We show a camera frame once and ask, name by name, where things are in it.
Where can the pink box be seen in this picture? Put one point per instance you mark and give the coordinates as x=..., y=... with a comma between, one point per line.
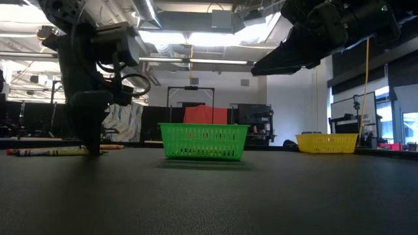
x=390, y=146

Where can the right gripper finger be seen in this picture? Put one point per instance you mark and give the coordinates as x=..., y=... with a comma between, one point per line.
x=287, y=58

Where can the black equipment rack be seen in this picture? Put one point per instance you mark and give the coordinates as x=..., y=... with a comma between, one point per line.
x=254, y=122

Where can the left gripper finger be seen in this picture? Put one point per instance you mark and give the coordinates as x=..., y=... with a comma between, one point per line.
x=93, y=124

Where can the small black tripod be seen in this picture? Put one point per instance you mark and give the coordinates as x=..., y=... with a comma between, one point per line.
x=356, y=106

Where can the black rounded bag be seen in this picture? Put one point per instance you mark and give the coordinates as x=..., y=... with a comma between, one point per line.
x=290, y=144

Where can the grey patterned sheet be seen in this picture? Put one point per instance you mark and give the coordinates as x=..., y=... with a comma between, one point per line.
x=127, y=124

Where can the white board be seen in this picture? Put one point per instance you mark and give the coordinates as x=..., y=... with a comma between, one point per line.
x=343, y=107

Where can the yellow-green crayon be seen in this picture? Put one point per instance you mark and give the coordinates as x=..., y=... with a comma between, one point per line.
x=68, y=152

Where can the yellow plastic basket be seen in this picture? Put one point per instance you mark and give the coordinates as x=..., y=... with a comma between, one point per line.
x=326, y=143

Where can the grey ceiling box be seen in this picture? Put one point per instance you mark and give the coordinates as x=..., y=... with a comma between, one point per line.
x=222, y=19

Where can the orange partition panel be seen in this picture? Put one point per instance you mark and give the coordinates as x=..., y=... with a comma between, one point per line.
x=205, y=114

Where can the black round ceiling fixture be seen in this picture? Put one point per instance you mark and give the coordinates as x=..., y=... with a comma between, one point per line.
x=44, y=32

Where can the grey wall vent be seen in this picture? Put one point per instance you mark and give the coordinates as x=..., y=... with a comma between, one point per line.
x=194, y=81
x=245, y=82

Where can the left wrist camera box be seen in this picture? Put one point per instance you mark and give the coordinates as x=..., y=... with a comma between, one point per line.
x=121, y=42

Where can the silver ventilation duct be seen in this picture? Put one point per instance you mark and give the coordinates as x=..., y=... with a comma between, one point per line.
x=147, y=13

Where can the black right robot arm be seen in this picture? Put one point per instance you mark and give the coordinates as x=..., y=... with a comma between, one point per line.
x=405, y=13

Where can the green plastic basket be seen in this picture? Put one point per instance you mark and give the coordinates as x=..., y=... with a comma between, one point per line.
x=204, y=142

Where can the black partition panel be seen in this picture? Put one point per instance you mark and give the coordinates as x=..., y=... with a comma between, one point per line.
x=150, y=124
x=32, y=119

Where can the long ceiling light strip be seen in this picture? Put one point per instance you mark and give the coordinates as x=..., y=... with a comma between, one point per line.
x=215, y=61

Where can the black rig frame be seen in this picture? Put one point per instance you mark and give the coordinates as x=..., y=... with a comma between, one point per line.
x=191, y=87
x=54, y=91

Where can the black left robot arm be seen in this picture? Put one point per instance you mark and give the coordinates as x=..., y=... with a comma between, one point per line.
x=62, y=9

